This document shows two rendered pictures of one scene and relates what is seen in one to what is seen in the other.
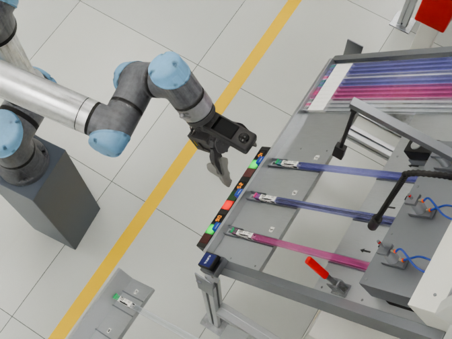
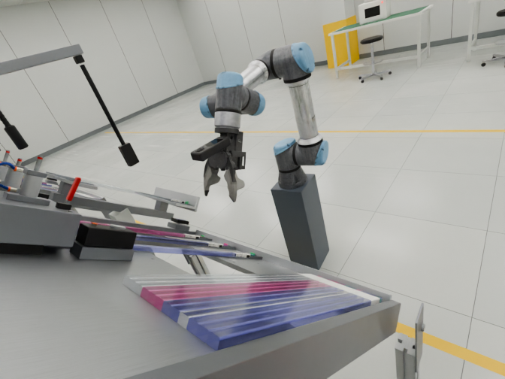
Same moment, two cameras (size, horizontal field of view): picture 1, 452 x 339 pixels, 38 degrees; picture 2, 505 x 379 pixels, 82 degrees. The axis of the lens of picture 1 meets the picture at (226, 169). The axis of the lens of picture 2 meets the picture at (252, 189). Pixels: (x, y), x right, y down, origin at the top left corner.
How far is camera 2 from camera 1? 1.55 m
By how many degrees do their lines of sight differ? 68
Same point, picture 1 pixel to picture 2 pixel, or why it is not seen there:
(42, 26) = (449, 218)
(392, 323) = not seen: outside the picture
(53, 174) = (288, 195)
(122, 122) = (212, 98)
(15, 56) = (295, 101)
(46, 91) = not seen: hidden behind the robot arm
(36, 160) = (286, 177)
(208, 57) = (487, 326)
